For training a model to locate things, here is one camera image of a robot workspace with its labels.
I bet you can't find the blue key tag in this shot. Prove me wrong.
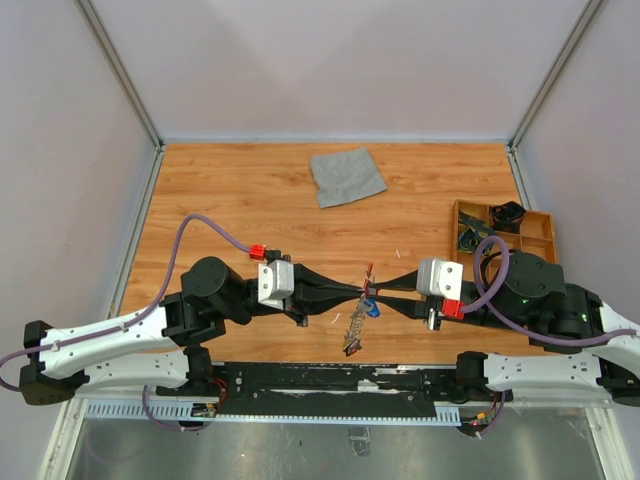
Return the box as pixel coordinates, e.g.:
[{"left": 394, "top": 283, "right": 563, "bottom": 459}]
[{"left": 363, "top": 299, "right": 381, "bottom": 318}]

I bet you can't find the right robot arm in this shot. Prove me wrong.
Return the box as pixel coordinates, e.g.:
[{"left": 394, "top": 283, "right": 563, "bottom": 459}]
[{"left": 368, "top": 246, "right": 639, "bottom": 407}]

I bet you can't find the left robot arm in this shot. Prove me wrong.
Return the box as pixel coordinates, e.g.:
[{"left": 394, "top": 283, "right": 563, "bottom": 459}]
[{"left": 19, "top": 257, "right": 362, "bottom": 406}]

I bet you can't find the dark patterned necktie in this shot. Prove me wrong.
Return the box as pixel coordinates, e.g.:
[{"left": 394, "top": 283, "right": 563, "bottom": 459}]
[{"left": 457, "top": 211, "right": 496, "bottom": 254}]

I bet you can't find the grey cloth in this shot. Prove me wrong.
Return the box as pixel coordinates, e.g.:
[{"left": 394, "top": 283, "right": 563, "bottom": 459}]
[{"left": 310, "top": 147, "right": 387, "bottom": 209}]

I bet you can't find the dark rolled necktie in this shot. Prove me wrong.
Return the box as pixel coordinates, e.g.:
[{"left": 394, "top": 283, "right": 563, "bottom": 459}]
[{"left": 489, "top": 201, "right": 526, "bottom": 234}]

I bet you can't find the wooden compartment tray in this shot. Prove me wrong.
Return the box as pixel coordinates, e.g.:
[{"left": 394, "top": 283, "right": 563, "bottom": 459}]
[{"left": 449, "top": 200, "right": 558, "bottom": 266}]

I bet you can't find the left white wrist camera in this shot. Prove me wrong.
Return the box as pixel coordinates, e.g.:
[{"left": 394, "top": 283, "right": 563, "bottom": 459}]
[{"left": 257, "top": 260, "right": 295, "bottom": 310}]

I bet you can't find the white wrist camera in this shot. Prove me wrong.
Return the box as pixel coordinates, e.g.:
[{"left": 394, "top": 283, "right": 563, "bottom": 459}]
[
  {"left": 416, "top": 258, "right": 464, "bottom": 301},
  {"left": 257, "top": 260, "right": 295, "bottom": 310}
]

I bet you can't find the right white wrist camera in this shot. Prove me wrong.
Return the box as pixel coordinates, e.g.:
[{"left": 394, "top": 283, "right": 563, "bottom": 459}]
[{"left": 416, "top": 258, "right": 464, "bottom": 301}]

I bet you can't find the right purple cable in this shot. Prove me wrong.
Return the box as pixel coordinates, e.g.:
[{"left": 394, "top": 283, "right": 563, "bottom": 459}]
[{"left": 441, "top": 236, "right": 640, "bottom": 349}]

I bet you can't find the black mounting rail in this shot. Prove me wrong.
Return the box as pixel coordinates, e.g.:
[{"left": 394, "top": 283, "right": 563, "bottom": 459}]
[{"left": 147, "top": 362, "right": 500, "bottom": 419}]

